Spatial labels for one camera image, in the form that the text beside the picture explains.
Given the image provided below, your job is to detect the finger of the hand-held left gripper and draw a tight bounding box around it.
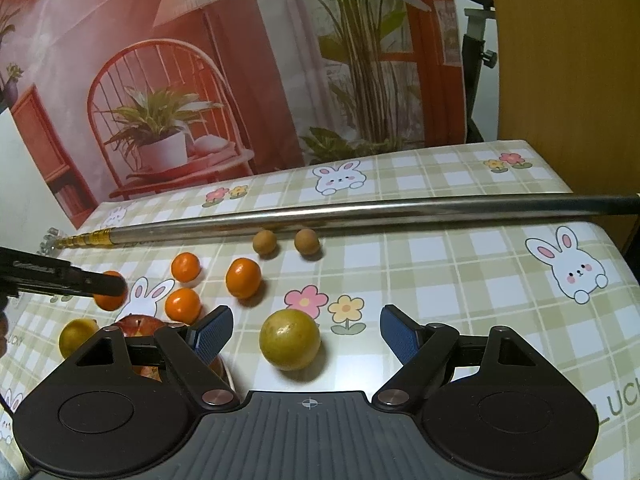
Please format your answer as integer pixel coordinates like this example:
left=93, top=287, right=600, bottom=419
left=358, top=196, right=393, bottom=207
left=0, top=247, right=127, bottom=299

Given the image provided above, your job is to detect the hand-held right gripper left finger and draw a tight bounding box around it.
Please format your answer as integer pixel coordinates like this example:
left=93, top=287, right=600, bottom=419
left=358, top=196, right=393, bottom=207
left=70, top=305, right=242, bottom=423

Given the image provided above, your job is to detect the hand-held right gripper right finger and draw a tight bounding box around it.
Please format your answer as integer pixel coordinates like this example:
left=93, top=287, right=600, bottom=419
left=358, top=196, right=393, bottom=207
left=372, top=304, right=546, bottom=423

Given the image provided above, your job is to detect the orange mandarin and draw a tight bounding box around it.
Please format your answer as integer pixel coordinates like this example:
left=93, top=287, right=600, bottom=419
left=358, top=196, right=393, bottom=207
left=171, top=252, right=202, bottom=282
left=226, top=257, right=263, bottom=300
left=164, top=288, right=202, bottom=324
left=93, top=270, right=127, bottom=312

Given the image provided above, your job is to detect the large yellow round fruit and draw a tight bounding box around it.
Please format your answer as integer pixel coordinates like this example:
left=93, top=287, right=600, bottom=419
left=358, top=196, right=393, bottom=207
left=58, top=318, right=100, bottom=359

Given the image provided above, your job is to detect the red apple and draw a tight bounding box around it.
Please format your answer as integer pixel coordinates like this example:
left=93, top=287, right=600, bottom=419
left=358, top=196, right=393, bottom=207
left=116, top=313, right=168, bottom=383

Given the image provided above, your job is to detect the yellow-green round fruit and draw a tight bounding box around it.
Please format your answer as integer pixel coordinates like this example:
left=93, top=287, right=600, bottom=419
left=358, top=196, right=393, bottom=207
left=259, top=309, right=321, bottom=372

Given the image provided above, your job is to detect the brown longan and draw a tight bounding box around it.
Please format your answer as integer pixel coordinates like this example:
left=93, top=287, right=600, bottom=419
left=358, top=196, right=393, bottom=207
left=252, top=230, right=277, bottom=257
left=294, top=229, right=319, bottom=258

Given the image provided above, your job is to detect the checkered printed tablecloth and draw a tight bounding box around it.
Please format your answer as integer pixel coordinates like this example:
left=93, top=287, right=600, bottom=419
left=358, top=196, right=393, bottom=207
left=0, top=140, right=640, bottom=480

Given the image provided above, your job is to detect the telescopic metal pole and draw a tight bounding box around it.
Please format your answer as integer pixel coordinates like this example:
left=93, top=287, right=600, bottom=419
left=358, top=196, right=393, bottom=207
left=37, top=192, right=640, bottom=256

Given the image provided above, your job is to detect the wooden board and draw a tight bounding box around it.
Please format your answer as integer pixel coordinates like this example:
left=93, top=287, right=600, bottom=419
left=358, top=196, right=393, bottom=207
left=487, top=0, right=640, bottom=256

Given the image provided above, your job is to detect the printed wall poster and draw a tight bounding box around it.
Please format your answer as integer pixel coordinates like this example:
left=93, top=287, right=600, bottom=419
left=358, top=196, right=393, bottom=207
left=0, top=0, right=471, bottom=231

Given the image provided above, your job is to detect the black camera stand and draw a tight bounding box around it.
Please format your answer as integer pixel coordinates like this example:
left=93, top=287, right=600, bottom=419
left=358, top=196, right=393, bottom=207
left=452, top=0, right=498, bottom=143

